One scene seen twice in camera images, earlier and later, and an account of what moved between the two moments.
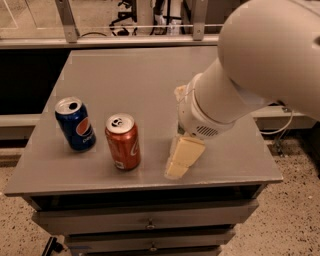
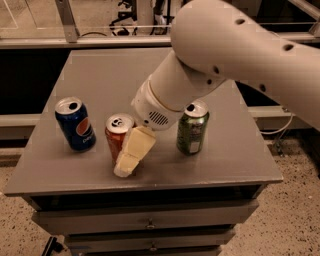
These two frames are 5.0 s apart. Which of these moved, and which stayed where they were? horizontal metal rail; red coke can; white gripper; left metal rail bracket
Moved: white gripper
Stayed: left metal rail bracket; red coke can; horizontal metal rail
